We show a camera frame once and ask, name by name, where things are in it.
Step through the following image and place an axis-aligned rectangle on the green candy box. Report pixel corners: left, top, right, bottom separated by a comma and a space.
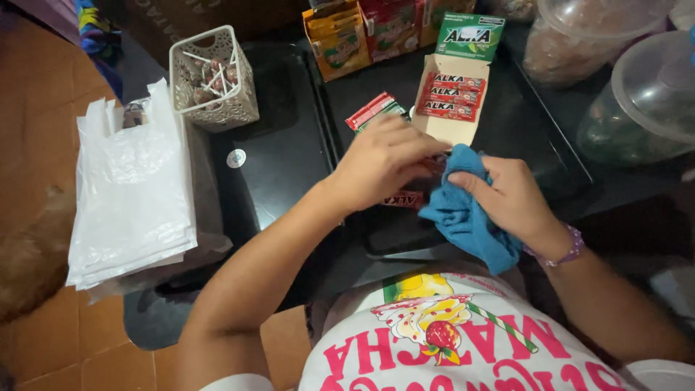
435, 12, 506, 62

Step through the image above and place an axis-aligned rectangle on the red candy carton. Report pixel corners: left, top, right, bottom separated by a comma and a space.
359, 0, 427, 63

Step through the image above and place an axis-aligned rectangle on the blue cleaning cloth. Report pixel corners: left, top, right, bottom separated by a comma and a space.
418, 143, 523, 276

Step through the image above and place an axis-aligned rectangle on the open cardboard display box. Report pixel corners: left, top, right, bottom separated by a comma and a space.
411, 53, 491, 147

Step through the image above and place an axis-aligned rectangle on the yellow candy carton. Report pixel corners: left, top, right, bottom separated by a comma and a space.
302, 0, 373, 82

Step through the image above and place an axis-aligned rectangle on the clear tub of green sweets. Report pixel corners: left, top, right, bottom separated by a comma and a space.
577, 30, 695, 167

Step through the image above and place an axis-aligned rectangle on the brown furry animal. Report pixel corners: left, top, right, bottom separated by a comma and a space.
0, 184, 78, 327

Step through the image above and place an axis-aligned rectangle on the clear tub of pink sweets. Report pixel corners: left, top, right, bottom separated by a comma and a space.
522, 0, 677, 91

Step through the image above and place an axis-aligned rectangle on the white lattice plastic basket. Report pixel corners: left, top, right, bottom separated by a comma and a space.
169, 25, 260, 134

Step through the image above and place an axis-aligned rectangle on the person's right hand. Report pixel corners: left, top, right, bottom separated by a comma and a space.
446, 156, 565, 256

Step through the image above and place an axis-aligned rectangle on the stack of white plastic bags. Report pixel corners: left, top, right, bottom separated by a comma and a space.
66, 77, 199, 291

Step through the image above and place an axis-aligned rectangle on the pile of clear plastic bags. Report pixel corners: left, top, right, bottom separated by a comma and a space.
87, 97, 234, 305

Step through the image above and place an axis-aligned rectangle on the red candy packet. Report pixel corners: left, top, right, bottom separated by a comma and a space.
425, 87, 482, 107
416, 100, 479, 123
382, 190, 428, 211
429, 73, 487, 93
422, 154, 450, 176
345, 91, 397, 131

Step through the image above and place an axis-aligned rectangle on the black tray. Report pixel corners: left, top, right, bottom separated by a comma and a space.
209, 42, 348, 261
307, 33, 597, 258

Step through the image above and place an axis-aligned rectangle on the white printed t-shirt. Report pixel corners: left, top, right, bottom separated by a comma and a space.
200, 266, 695, 391

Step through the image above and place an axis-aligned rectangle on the green candy packet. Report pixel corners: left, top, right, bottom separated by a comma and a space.
358, 101, 412, 134

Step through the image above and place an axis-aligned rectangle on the brown cardboard carton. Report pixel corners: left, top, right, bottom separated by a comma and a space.
122, 0, 311, 70

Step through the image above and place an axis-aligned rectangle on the bunch of lollipops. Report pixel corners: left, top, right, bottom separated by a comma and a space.
182, 50, 240, 110

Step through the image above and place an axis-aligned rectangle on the person's left hand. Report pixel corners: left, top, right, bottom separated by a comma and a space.
328, 114, 452, 214

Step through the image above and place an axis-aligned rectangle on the colourful patterned cloth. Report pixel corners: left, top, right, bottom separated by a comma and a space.
73, 0, 123, 100

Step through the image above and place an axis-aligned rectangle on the purple bead bracelet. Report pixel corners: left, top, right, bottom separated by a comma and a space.
522, 224, 585, 268

